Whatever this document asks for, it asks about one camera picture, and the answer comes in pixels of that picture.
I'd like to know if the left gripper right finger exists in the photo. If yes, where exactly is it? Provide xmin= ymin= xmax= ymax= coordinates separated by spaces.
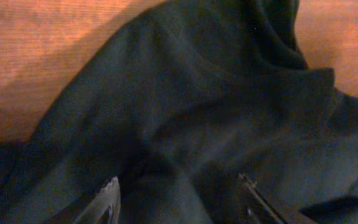
xmin=237 ymin=173 xmax=318 ymax=224

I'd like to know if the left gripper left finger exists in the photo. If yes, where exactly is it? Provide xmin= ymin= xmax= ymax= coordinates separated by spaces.
xmin=45 ymin=175 xmax=121 ymax=224

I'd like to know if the black t-shirt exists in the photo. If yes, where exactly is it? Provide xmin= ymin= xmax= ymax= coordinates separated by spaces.
xmin=0 ymin=1 xmax=358 ymax=223

